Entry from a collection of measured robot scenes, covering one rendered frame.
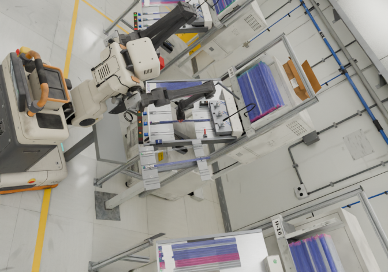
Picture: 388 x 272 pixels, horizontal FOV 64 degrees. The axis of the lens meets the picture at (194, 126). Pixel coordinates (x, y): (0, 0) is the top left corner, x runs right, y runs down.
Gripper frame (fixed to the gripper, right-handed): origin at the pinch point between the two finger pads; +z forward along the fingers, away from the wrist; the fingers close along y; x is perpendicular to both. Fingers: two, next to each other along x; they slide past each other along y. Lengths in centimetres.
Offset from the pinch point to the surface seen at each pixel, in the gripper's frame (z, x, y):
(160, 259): 0, 23, -108
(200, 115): 0.9, -18.3, 6.0
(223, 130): -4.9, -33.5, -16.1
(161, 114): 0.7, 14.8, 8.5
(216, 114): -5.7, -30.1, 0.4
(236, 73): -18, -53, 36
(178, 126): 42.3, -2.4, 26.1
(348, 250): -21, -87, -120
